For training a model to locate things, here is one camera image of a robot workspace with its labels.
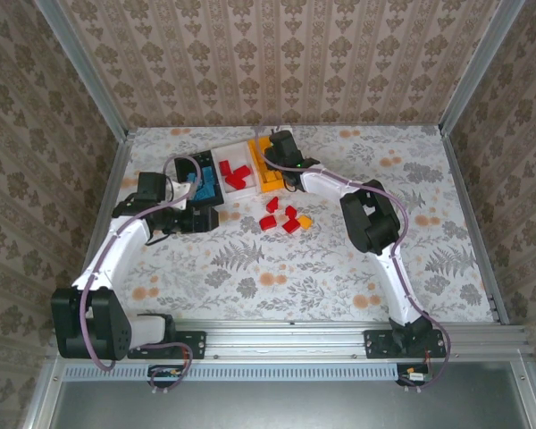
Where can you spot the orange lego brick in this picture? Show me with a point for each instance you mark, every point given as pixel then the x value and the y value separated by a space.
pixel 278 176
pixel 304 221
pixel 270 182

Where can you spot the long red lego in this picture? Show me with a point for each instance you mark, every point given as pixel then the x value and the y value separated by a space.
pixel 242 171

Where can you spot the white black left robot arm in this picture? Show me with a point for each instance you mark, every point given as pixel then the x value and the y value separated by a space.
pixel 116 250

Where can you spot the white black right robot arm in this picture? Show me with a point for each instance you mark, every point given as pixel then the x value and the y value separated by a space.
pixel 326 183

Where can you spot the yellow plastic bin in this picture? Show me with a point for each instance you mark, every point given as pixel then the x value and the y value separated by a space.
pixel 255 161

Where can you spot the red roof-shaped lego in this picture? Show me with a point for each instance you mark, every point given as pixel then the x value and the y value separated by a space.
pixel 272 204

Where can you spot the small red lego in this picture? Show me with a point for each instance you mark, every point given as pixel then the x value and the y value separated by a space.
pixel 290 211

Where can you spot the white plastic bin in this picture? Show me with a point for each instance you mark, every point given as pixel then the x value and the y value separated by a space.
pixel 239 154

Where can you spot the black plastic bin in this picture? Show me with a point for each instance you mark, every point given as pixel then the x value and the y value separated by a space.
pixel 185 167

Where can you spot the red square lego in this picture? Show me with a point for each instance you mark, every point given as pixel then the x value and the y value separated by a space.
pixel 268 222
pixel 291 226

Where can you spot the floral patterned table cover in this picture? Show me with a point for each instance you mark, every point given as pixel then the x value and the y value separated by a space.
pixel 321 295

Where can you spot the grey metal panel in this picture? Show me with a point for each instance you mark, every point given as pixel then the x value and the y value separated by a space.
pixel 295 402

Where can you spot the aluminium table side rail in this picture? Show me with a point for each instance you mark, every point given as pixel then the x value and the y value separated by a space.
pixel 117 170
pixel 473 223

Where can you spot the long aluminium base rail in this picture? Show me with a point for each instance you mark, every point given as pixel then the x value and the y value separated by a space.
pixel 286 342

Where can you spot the aluminium frame post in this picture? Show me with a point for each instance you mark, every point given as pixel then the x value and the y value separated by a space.
pixel 479 67
pixel 88 67

